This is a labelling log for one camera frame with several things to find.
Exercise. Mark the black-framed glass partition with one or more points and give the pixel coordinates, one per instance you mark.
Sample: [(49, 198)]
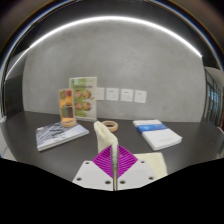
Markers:
[(213, 100)]

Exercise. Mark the white ceiling light strip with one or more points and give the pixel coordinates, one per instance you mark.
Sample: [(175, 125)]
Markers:
[(110, 18)]

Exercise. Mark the white and blue book stack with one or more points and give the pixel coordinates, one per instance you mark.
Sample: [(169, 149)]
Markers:
[(158, 135)]

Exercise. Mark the grey magazine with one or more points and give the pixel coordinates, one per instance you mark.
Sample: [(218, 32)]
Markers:
[(60, 135)]

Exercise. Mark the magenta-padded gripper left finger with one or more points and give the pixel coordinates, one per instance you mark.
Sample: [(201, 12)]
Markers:
[(90, 175)]

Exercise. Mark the beige tape roll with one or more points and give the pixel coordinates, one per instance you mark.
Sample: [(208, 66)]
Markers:
[(104, 126), (68, 123)]

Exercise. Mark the white paper sheet on wall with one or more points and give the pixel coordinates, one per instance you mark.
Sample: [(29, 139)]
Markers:
[(100, 93), (140, 96), (127, 95), (112, 94)]

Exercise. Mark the cream towel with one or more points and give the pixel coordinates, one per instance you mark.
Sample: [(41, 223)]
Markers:
[(104, 135)]

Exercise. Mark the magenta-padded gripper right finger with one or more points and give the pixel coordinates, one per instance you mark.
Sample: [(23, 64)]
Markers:
[(140, 173)]

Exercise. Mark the green poster stand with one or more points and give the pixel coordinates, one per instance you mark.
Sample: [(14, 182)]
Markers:
[(84, 98)]

